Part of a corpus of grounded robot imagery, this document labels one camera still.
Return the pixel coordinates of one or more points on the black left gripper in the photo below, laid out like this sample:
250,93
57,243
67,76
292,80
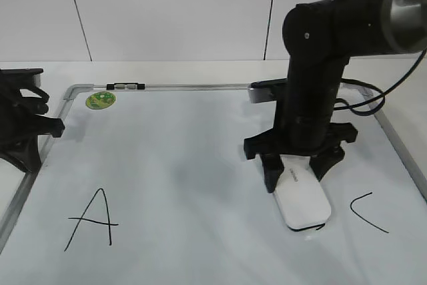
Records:
22,121

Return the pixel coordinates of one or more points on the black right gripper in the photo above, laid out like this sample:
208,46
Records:
317,137

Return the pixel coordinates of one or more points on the white whiteboard eraser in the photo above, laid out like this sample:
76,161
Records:
301,199

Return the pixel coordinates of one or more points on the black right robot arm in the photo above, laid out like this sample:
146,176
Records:
321,38

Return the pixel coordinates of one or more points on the green round magnet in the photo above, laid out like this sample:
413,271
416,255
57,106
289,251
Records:
100,100

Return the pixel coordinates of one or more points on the black silver marker clip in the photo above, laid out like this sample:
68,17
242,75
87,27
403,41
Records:
125,86

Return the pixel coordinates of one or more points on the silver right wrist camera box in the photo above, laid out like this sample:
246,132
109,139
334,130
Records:
269,90

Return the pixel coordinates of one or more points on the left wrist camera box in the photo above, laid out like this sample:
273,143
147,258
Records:
23,77

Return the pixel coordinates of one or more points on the white board with aluminium frame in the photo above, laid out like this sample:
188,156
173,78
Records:
156,189

